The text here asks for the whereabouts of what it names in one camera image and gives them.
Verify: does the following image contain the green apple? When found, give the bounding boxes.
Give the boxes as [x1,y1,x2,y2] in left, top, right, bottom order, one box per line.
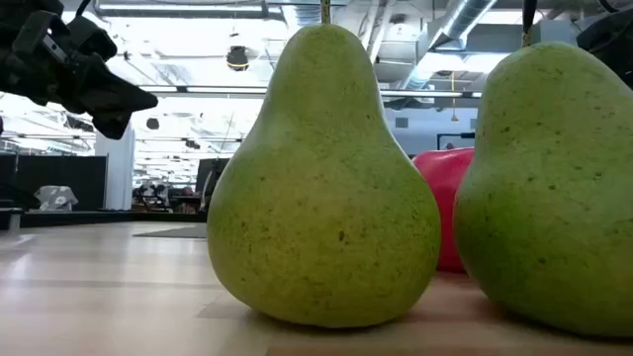
[206,0,442,329]
[453,29,633,339]

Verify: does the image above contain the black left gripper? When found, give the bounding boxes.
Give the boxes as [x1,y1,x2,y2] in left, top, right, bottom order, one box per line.
[0,0,159,140]

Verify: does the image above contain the long ceiling light bar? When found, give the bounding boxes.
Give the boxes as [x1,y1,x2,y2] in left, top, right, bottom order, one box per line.
[137,84,484,99]

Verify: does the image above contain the dark grey mesh mat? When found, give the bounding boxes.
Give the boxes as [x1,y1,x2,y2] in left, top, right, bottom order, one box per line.
[133,222,209,239]

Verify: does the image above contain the silver diagonal ceiling duct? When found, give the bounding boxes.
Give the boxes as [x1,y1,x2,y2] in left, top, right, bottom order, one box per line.
[403,0,498,91]

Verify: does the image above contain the black partition wall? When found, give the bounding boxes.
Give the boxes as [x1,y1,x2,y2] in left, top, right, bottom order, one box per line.
[0,153,109,212]

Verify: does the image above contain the hanging yellow pendant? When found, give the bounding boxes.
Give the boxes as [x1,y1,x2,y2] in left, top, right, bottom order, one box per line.
[448,71,460,123]

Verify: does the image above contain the chair with grey cloth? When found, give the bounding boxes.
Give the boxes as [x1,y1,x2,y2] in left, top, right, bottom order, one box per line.
[34,185,79,213]

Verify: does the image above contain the red apple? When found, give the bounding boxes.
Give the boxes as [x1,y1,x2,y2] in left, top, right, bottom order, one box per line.
[411,146,476,274]

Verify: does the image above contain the black aluminium table frame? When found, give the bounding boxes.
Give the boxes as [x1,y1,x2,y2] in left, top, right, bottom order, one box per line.
[0,207,209,229]

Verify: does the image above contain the black rectangular frame stand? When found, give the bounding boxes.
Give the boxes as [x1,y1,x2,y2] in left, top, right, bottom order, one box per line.
[436,132,476,151]

